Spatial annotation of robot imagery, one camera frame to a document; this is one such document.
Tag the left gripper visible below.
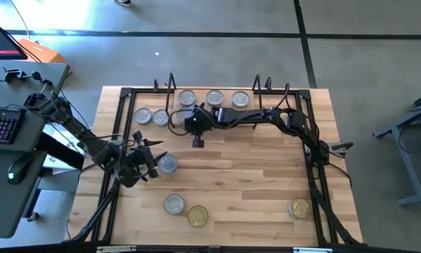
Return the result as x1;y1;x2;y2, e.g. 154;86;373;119
124;130;169;182

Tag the grey desk frame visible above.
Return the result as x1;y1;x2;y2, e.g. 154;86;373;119
373;88;421;207

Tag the tan label silver-lid can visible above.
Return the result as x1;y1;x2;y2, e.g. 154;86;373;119
134;107;153;126

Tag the black aluminium table frame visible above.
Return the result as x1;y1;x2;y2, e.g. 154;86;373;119
71;86;364;247

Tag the green label gold-lid can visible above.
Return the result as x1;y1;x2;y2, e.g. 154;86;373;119
187;205;209;228
288;197;312;220

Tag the blue yellowfin tuna can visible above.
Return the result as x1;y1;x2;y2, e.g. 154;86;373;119
157;154;179;176
151;109;170;128
231;91;251;108

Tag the orange box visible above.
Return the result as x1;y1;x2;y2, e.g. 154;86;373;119
18;37;70;66

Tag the black desk clamp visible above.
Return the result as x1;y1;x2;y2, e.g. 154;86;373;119
0;67;53;87

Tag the grey desk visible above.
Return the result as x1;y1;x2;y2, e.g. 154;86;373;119
0;59;72;240

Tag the silver aluminium bracket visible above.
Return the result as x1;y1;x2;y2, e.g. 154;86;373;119
96;245;137;253
292;247;334;253

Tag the green label silver-lid can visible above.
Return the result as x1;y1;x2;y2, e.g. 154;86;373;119
205;89;225;107
163;193;186;216

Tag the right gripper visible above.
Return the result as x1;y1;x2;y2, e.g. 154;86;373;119
183;103;214;149

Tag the black computer mouse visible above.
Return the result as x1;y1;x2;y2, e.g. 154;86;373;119
6;154;34;186

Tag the navy blue label can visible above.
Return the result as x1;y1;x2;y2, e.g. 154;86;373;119
177;89;197;108
174;107;193;127

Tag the black keyboard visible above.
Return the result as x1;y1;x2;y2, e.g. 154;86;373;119
0;105;25;145

